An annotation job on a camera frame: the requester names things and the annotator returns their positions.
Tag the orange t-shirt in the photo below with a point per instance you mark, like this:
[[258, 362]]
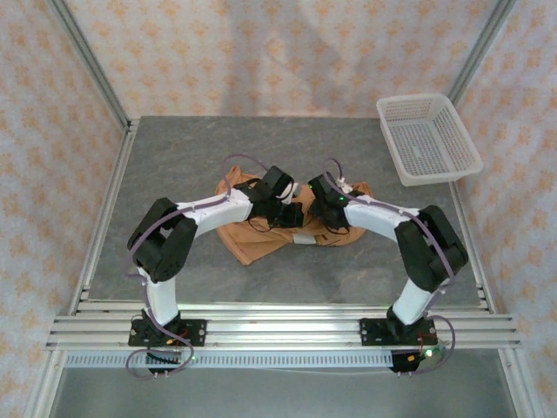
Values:
[[252, 248]]

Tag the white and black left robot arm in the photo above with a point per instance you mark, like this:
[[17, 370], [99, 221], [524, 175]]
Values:
[[217, 215]]

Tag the wide aluminium cross beam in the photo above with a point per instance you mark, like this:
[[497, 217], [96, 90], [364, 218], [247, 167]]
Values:
[[283, 326]]

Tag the white perforated plastic basket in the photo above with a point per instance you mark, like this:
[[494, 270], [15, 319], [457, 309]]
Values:
[[431, 139]]

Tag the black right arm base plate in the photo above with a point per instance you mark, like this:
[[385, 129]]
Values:
[[370, 333]]

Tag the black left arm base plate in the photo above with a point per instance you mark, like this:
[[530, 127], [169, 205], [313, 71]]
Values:
[[196, 333]]

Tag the aluminium frame post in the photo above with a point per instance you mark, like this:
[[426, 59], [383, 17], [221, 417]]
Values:
[[483, 43], [89, 56]]

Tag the aluminium frame leg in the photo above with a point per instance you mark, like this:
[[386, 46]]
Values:
[[515, 383], [45, 383]]

